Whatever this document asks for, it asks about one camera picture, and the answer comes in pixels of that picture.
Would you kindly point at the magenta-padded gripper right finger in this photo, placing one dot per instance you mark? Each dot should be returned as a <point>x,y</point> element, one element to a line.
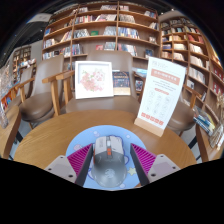
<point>163,166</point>

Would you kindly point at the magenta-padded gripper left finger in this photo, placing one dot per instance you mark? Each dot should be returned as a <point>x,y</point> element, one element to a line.
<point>60,166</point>

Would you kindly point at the grey computer mouse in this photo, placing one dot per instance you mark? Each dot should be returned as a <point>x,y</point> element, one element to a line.
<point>108,163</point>

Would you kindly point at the round light blue mouse pad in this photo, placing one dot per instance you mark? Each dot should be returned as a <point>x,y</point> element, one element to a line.
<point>83,136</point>

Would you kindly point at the round wooden side table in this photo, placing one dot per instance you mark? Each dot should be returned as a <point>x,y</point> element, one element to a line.
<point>208,146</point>
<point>8,133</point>

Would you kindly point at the brown wooden armchair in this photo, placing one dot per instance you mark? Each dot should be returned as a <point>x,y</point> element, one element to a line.
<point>36,106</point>
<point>100,106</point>
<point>181,116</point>

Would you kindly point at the white sign on wooden base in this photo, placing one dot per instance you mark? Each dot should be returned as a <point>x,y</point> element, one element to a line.
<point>161,93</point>

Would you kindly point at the vase of pink dried flowers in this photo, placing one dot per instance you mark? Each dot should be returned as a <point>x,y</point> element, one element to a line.
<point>4,93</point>

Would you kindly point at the white framed flower picture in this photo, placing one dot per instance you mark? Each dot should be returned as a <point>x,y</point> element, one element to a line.
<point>94,80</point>

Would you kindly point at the dark blue book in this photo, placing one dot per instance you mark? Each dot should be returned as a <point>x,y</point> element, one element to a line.
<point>121,82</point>

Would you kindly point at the stack of light blue books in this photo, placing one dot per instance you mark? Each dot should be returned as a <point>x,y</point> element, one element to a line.
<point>140,75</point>

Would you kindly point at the small distant wooden bookshelf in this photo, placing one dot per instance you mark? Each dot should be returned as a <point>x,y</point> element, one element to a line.
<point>21,60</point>

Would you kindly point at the tall curved wooden bookshelf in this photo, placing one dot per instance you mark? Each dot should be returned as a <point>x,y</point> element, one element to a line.
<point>193,50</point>

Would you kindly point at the wide wooden bookshelf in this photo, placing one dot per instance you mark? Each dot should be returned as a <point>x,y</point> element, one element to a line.
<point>100,30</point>

